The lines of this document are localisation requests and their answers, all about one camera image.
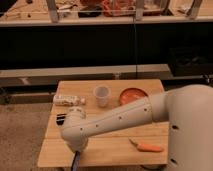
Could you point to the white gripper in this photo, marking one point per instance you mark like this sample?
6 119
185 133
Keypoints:
78 147

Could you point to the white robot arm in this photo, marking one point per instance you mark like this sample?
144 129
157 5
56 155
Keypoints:
188 110

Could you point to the wooden table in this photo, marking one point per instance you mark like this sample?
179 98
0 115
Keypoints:
112 149

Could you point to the white plastic bottle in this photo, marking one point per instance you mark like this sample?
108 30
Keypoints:
68 100

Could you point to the orange toy carrot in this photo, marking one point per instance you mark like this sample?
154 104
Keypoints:
146 147

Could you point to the clear plastic cup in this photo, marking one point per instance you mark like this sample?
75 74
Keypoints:
101 94

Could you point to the orange plate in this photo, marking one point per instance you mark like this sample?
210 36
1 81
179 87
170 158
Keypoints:
131 94

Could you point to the wooden shelf with clutter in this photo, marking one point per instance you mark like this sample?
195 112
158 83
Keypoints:
100 12

